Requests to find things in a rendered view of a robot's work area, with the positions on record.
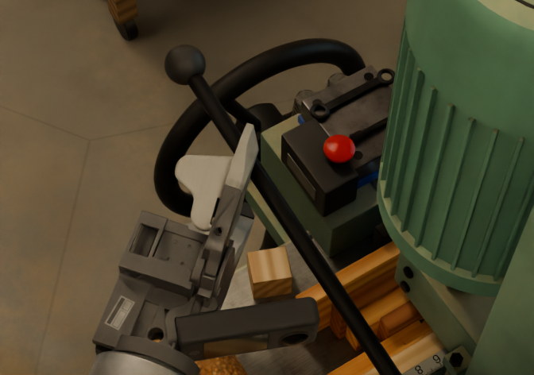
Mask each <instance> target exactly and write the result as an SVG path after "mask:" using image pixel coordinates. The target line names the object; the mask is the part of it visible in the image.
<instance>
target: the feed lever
mask: <svg viewBox="0 0 534 375"><path fill-rule="evenodd" d="M205 67H206V64H205V59H204V56H203V54H202V53H201V51H200V50H199V49H198V48H197V47H195V46H193V45H191V44H178V45H177V46H175V47H173V48H172V49H171V50H169V52H168V54H167V55H166V57H165V60H164V69H165V72H166V74H167V76H168V77H169V78H170V80H172V81H173V82H175V83H178V84H179V85H189V87H190V88H191V89H192V91H193V92H194V94H195V96H196V98H197V99H198V100H199V102H200V103H201V105H202V106H203V108H204V109H205V111H206V112H207V114H208V115H209V117H210V118H211V120H212V121H213V123H214V124H215V126H216V127H217V129H218V130H219V132H220V133H221V135H222V137H223V138H224V140H225V141H226V143H227V144H228V145H229V147H230V149H231V150H232V152H233V153H234V154H235V151H236V148H237V147H238V143H239V141H240V138H241V135H242V134H241V133H240V132H239V130H238V128H237V127H236V125H235V124H234V123H233V121H232V120H231V118H230V116H229V115H228V113H227V112H226V111H225V109H224V108H223V106H222V104H221V103H220V101H219V100H218V99H217V97H216V96H215V94H214V92H213V91H212V89H211V88H210V87H209V85H208V84H207V82H206V80H205V79H204V78H203V73H204V71H205ZM250 179H251V180H252V182H253V184H254V185H255V187H256V188H257V190H258V191H259V192H260V194H261V196H262V197H263V199H264V200H265V201H266V203H267V204H268V206H269V208H270V209H271V211H272V212H273V214H274V215H275V217H276V218H277V220H278V222H279V223H280V224H281V226H282V227H283V229H284V231H285V232H286V234H287V235H288V236H289V238H290V239H291V241H292V243H293V244H294V246H295V247H296V248H297V250H298V252H299V253H300V255H301V257H302V258H303V259H304V261H305V262H306V264H307V265H308V267H309V269H310V270H311V271H312V273H313V274H314V276H315V278H316V279H317V281H318V282H319V283H320V285H321V286H322V288H323V290H324V291H325V292H326V294H327V296H328V297H329V299H330V300H331V302H332V303H333V304H334V306H335V308H336V309H337V311H338V312H339V314H340V315H341V316H342V318H343V320H344V321H345V323H346V325H347V326H348V327H349V329H350V331H351V332H352V334H353V335H354V337H355V338H356V339H357V341H358V343H359V344H360V346H361V347H362V349H363V350H364V351H365V353H366V355H367V356H368V358H369V359H370V360H371V362H372V363H373V366H374V367H375V369H376V370H377V371H378V373H379V374H380V375H402V374H401V372H400V371H399V369H398V368H397V367H396V365H395V364H394V362H393V360H392V359H391V357H390V356H389V355H388V353H387V352H386V350H385V348H384V347H383V345H382V344H381V343H380V341H379V340H378V338H377V336H376V335H375V333H374V332H373V331H372V329H371V328H370V326H369V324H368V323H367V322H366V320H365V319H364V317H363V316H362V314H361V312H360V311H359V310H358V308H357V307H356V305H355V304H354V302H353V300H352V299H351V298H350V296H349V295H348V293H347V292H346V290H345V288H344V287H343V286H342V284H341V283H340V281H339V279H338V278H337V276H336V275H335V274H334V272H333V271H332V269H331V267H330V266H329V264H328V263H327V262H326V260H325V259H324V257H323V255H322V254H321V252H320V251H319V250H318V248H317V247H316V245H315V243H314V242H313V241H312V239H311V238H310V236H309V235H308V233H307V231H306V230H305V229H304V227H303V226H302V224H301V223H300V221H299V219H298V218H297V217H296V215H295V214H294V212H293V211H292V209H291V207H290V206H289V205H288V203H287V202H286V200H285V199H284V197H283V195H282V194H281V193H280V191H279V190H278V188H277V186H276V185H275V183H274V182H273V181H272V179H271V178H270V176H269V174H268V173H267V171H266V170H265V169H264V167H263V166H262V164H261V162H260V161H259V160H258V158H256V160H255V163H254V166H253V170H252V172H251V176H250Z"/></svg>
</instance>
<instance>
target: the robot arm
mask: <svg viewBox="0 0 534 375"><path fill-rule="evenodd" d="M258 152H259V148H258V144H257V138H256V134H255V130H254V126H253V124H249V123H246V126H245V128H244V130H243V132H242V135H241V138H240V141H239V143H238V147H237V148H236V151H235V154H234V156H233V157H227V156H201V155H187V156H184V157H181V158H180V159H179V160H178V161H177V163H176V168H175V176H176V178H177V179H178V180H179V181H180V182H181V183H182V184H183V185H184V186H185V187H186V188H187V189H188V190H189V191H190V192H191V193H192V195H193V199H194V201H193V205H192V211H191V221H192V223H186V224H181V223H178V222H174V221H172V220H169V219H168V218H165V217H162V216H160V215H155V214H153V213H150V212H148V211H143V210H141V213H140V215H139V217H138V220H137V223H136V225H135V227H134V229H133V232H132V234H131V236H130V239H129V241H128V243H127V246H126V248H125V251H124V253H123V255H122V258H121V260H120V262H119V264H118V267H119V276H118V279H117V282H116V284H115V286H114V289H113V291H112V293H111V295H110V298H109V300H108V303H107V305H106V308H105V310H104V312H103V315H102V317H101V319H100V321H99V325H98V326H97V329H96V331H95V334H94V336H93V338H92V342H93V343H94V344H95V352H96V354H97V356H96V358H95V361H94V363H93V366H92V367H91V371H90V372H89V375H199V371H200V369H199V367H198V365H197V364H196V363H195V361H201V360H207V359H212V358H220V357H226V356H231V355H236V354H246V353H251V352H256V351H261V350H271V349H276V348H281V347H286V346H297V345H300V344H306V343H311V342H314V341H315V338H316V335H317V331H318V328H319V322H320V317H319V311H318V307H317V303H316V301H315V299H314V298H312V297H310V296H309V297H304V298H298V299H293V300H283V301H277V302H272V303H263V304H257V305H252V306H246V307H237V308H231V309H226V310H221V307H222V305H223V302H224V300H225V298H226V294H227V292H228V289H229V287H230V282H231V280H232V277H233V275H234V272H235V270H236V268H237V266H238V263H239V259H240V257H241V255H242V251H243V250H244V247H245V245H246V241H247V239H248V237H249V234H250V230H251V228H252V225H253V221H254V218H255V216H254V214H253V211H252V209H251V207H250V204H249V203H245V202H244V203H243V200H244V197H245V194H246V189H247V187H248V184H249V181H250V176H251V172H252V170H253V166H254V163H255V160H256V158H257V155H258ZM219 198H220V200H219V205H218V208H217V211H216V213H215V208H216V205H217V202H218V199H219ZM214 213H215V218H214V221H213V223H212V222H211V221H212V219H213V215H214ZM140 226H141V228H140ZM139 228H140V230H139ZM138 231H139V232H138ZM137 232H138V235H137ZM136 236H137V237H136ZM135 238H136V240H135ZM134 240H135V242H134ZM220 310H221V311H220ZM155 339H160V340H161V341H159V342H155V341H153V340H155Z"/></svg>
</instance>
